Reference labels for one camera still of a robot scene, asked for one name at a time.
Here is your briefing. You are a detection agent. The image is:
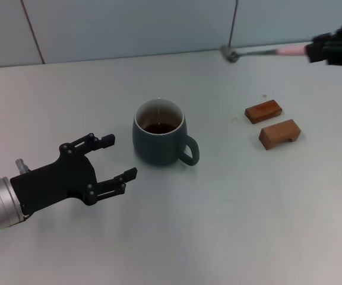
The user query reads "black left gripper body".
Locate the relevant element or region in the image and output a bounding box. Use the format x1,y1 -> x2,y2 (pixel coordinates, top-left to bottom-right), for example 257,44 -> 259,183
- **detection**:
9,150 -> 100,216

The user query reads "pink handled metal spoon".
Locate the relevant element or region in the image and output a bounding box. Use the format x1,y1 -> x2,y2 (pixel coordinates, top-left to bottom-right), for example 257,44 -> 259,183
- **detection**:
220,43 -> 309,64

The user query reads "grey ceramic mug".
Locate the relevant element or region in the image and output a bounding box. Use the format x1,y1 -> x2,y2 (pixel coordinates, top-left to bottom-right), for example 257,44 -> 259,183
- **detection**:
132,98 -> 201,167

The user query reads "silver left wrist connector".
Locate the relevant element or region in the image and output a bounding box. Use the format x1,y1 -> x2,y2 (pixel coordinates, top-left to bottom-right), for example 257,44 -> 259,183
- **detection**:
14,158 -> 30,173

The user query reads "dark brown coffee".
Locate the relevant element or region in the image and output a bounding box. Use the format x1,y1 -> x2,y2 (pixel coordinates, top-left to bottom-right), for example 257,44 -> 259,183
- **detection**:
143,122 -> 178,135

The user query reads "flat brown wooden block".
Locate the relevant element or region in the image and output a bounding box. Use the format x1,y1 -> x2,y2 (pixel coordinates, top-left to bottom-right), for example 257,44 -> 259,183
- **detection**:
244,99 -> 283,125

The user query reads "notched brown wooden block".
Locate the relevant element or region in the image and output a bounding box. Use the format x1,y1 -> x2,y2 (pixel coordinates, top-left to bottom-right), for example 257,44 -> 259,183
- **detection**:
258,119 -> 302,151

